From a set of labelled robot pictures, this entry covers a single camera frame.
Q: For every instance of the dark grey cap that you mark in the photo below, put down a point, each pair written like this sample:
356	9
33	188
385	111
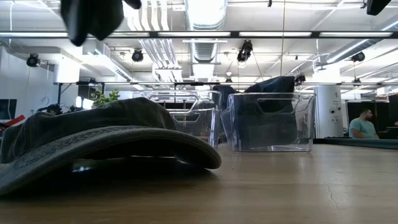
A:
93	18
273	124
93	124

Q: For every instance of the black ceiling spotlight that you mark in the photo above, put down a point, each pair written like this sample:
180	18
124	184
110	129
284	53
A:
33	60
358	57
137	56
245	51
300	78

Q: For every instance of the small green potted plant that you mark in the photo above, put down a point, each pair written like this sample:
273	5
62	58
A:
101	99

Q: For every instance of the black partition panel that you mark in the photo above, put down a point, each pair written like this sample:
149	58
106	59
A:
385	115

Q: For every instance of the white round column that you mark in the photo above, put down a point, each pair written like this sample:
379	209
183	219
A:
329	112

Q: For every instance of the person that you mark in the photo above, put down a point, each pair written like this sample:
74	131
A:
362	127

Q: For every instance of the clear plastic bin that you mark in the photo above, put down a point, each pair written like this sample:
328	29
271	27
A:
306	124
199	124

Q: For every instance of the dark background table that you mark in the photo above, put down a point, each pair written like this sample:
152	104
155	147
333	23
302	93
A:
357	143

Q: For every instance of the black monitor screen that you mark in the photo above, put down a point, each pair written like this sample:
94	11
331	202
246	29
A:
7	109

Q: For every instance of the silver ceiling air duct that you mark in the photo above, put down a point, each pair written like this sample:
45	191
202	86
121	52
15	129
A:
205	18

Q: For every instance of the black metal table frame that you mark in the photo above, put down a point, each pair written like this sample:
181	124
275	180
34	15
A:
233	34

